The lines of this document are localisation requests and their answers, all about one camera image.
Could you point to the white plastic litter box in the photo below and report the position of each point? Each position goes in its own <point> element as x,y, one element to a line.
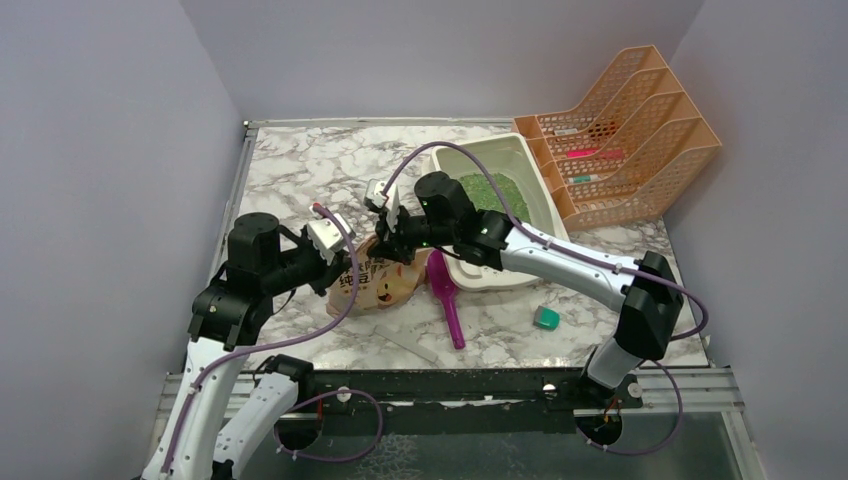
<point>509,155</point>

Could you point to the orange cat litter bag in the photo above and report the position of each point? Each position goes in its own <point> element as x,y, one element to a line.
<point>384,284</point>

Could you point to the green cat litter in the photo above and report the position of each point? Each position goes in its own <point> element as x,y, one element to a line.
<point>483,196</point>

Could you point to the small green box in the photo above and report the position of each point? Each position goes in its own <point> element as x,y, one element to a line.
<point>546,319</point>

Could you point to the green marker pen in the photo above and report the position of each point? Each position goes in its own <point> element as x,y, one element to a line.
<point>583,179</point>

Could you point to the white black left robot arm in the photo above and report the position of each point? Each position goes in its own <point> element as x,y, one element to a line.
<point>264,259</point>

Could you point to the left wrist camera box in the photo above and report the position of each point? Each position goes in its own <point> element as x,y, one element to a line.
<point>326,235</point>

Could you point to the black metal base rail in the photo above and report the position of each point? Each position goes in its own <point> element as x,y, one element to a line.
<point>455,401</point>

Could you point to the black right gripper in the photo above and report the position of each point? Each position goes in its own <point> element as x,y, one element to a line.
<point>389,242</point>

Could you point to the magenta plastic litter scoop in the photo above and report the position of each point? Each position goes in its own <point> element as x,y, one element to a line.
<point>444,290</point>

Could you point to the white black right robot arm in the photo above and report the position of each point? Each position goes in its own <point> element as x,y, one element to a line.
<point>642,291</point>

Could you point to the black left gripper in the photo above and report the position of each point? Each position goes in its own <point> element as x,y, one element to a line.
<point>329,273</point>

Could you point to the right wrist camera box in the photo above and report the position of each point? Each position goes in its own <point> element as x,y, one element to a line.
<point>379,198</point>

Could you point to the pink marker pen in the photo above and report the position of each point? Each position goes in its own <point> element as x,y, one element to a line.
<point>605,153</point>

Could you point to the orange mesh file organizer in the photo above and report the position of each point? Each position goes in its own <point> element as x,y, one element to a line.
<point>637,105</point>

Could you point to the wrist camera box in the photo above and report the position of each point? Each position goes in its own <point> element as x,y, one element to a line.
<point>379,198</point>
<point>326,235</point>

